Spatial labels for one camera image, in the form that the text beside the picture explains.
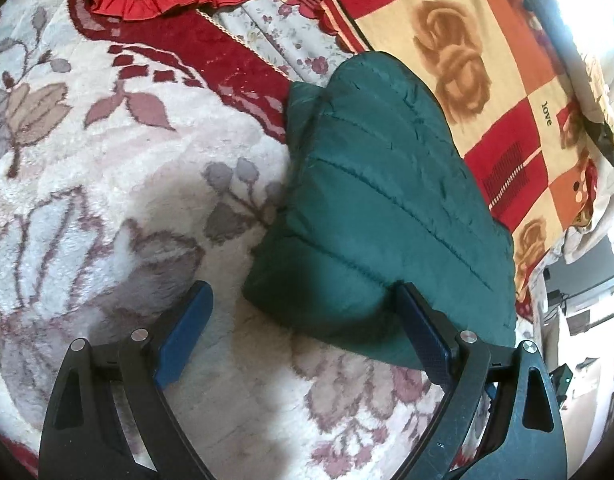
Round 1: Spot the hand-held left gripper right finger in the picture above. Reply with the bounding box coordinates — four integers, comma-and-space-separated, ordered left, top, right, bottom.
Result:
387, 281, 568, 480

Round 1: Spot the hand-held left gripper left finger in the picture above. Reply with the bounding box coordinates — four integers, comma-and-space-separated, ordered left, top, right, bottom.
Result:
37, 281, 214, 480

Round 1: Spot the green puffer jacket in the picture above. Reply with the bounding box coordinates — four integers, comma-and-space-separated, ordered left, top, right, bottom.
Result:
243, 51, 518, 376

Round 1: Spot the small black device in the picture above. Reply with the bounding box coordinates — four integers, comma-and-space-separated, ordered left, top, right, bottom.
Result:
552, 365, 576, 402

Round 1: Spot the white floral fleece blanket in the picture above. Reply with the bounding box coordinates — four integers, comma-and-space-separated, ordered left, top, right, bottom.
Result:
0, 0, 492, 480

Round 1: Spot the white bedding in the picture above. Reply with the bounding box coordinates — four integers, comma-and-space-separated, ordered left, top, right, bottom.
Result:
562, 35, 614, 263

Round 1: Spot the black pointed object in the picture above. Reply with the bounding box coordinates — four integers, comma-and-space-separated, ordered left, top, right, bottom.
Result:
582, 115, 614, 169

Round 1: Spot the pale floral bed sheet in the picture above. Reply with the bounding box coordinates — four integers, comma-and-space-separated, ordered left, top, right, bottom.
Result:
214, 0, 369, 84

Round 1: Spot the checked rose print blanket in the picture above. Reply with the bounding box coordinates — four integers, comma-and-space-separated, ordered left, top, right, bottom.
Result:
287, 0, 604, 322

